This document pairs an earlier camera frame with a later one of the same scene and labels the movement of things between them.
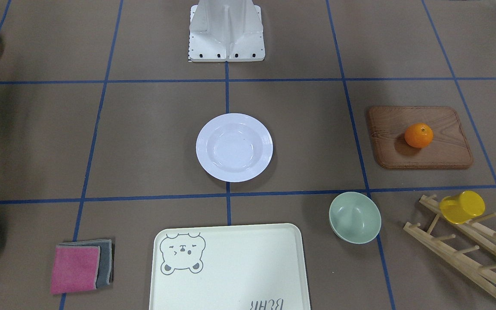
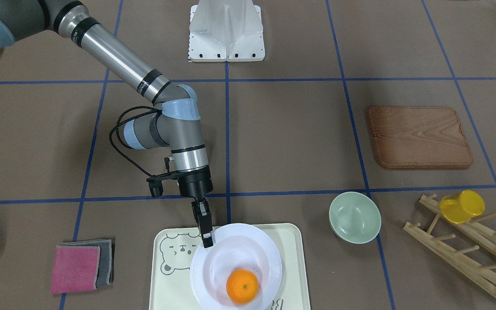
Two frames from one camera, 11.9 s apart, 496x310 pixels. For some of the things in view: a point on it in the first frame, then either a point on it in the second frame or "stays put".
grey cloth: [105, 271] stays put
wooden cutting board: [419, 137] stays put
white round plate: [234, 147] to [236, 246]
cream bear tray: [247, 267] stays put
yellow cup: [462, 207] stays put
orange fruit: [419, 135] to [242, 286]
